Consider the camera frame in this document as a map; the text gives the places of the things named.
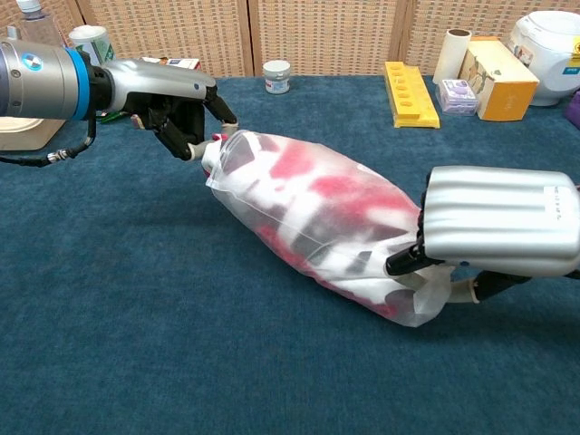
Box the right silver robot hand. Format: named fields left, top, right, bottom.
left=383, top=165, right=580, bottom=305

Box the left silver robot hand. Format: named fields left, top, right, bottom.
left=88, top=58, right=239, bottom=162

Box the translucent plastic zip bag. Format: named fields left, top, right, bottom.
left=205, top=130, right=457, bottom=328

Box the red white patterned garment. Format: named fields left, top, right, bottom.
left=201, top=132, right=422, bottom=318

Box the red white carton box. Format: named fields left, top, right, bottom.
left=142, top=56, right=203, bottom=73

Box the white green cylindrical can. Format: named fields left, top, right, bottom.
left=68, top=25, right=114, bottom=67

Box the small white jar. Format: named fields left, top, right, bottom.
left=262, top=59, right=292, bottom=95

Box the clear purple small box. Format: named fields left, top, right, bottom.
left=436, top=79, right=480, bottom=117

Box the clear plastic water bottle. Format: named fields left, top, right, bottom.
left=16, top=0, right=64, bottom=46

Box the orange beige tissue box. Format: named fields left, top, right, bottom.
left=458, top=35, right=540, bottom=122

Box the purple packet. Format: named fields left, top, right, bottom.
left=565, top=89, right=580, bottom=123

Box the beige lidded lunch box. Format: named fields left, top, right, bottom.
left=0, top=116, right=58, bottom=151

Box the yellow block with holes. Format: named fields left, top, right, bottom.
left=383, top=61, right=441, bottom=130

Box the white paper roll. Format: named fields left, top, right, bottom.
left=432, top=28, right=472, bottom=86

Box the white rice cooker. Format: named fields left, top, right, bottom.
left=507, top=10, right=580, bottom=108

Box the woven folding screen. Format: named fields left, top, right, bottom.
left=0, top=0, right=580, bottom=79

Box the blue carpet table cover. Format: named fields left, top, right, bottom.
left=0, top=74, right=580, bottom=435

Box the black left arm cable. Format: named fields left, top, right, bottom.
left=0, top=115, right=99, bottom=169

